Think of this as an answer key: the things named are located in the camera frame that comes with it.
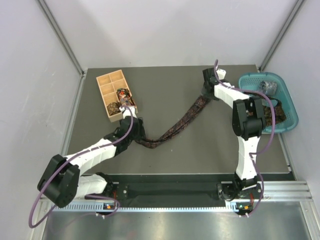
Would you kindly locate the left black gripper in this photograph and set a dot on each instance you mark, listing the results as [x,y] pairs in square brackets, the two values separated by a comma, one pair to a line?
[140,131]

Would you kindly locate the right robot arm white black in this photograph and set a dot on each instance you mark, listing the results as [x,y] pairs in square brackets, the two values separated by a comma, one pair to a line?
[248,122]

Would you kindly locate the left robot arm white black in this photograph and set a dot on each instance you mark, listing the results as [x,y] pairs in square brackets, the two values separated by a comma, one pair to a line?
[63,179]

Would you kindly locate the right aluminium frame post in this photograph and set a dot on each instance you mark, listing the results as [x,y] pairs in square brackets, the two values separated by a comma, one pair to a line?
[298,4]

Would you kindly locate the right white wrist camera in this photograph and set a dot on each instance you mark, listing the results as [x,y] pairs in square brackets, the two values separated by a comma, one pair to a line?
[221,73]

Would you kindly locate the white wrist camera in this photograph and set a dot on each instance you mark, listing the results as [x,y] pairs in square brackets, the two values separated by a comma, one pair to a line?
[221,73]
[128,111]

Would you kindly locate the colourful rolled tie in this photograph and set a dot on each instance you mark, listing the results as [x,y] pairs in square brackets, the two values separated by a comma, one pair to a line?
[125,98]

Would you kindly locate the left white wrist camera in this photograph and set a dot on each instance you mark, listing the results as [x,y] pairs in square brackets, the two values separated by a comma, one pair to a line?
[128,111]

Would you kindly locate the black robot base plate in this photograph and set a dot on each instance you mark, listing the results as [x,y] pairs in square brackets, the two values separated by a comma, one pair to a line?
[172,190]

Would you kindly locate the wooden compartment box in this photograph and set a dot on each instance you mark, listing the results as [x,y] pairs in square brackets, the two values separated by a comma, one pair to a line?
[108,85]

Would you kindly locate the aluminium frame post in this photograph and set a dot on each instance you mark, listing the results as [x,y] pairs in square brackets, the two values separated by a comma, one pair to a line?
[298,4]
[60,35]

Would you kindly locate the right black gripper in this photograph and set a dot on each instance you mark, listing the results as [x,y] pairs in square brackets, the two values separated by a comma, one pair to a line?
[204,93]

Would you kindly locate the left aluminium frame post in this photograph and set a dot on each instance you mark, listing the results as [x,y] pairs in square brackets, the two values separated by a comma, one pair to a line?
[60,35]

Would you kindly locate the brown patterned rolled tie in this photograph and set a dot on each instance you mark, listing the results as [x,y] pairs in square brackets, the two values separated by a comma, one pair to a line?
[113,108]

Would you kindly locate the grey patterned tie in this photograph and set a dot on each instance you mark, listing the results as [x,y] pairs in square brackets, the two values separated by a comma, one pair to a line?
[268,88]

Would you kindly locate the teal plastic basket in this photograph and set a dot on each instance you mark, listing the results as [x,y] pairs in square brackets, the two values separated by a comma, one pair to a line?
[251,81]

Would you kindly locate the dark purple patterned tie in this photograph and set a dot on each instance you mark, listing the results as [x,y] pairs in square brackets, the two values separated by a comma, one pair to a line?
[197,107]

